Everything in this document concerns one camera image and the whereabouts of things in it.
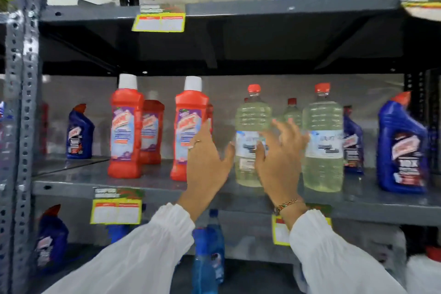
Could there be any person's right hand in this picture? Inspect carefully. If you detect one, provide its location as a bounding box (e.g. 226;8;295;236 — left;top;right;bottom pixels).
254;118;311;207

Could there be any person's left hand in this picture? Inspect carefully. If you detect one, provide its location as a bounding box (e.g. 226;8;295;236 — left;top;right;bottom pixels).
184;119;236;203

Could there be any person's left forearm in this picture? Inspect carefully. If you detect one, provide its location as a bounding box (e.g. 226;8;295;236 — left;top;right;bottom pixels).
41;192;211;294

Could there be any person's right forearm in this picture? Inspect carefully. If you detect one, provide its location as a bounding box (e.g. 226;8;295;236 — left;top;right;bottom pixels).
276;201;408;294

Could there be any clear bottle with red cap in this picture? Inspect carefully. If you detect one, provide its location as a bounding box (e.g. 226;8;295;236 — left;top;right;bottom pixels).
235;84;273;188
302;82;345;193
283;98;304;130

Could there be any yellow shelf price label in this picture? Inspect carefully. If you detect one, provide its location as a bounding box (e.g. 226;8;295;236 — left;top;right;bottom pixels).
132;4;187;33
90;188;143;226
271;204;333;247

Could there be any blue liquid bottle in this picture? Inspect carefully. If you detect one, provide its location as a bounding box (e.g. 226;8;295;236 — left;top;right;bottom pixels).
206;209;226;285
106;224;132;244
192;228;219;294

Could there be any blue bottle with red cap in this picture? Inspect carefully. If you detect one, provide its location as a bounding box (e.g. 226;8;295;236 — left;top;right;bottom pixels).
342;105;365;176
35;204;69;272
376;91;430;195
66;103;96;160

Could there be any grey metal shelf board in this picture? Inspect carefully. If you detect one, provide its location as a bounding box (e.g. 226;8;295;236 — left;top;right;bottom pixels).
32;154;441;228
40;0;410;24

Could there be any beaded wrist bracelet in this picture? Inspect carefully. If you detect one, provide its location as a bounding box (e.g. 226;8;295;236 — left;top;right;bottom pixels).
274;198;307;216

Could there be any dark slotted upright post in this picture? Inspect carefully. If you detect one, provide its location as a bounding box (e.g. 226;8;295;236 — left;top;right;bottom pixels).
404;69;441;170

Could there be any grey slotted upright post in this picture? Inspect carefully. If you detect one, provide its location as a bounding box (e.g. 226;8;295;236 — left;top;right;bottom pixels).
0;0;43;294

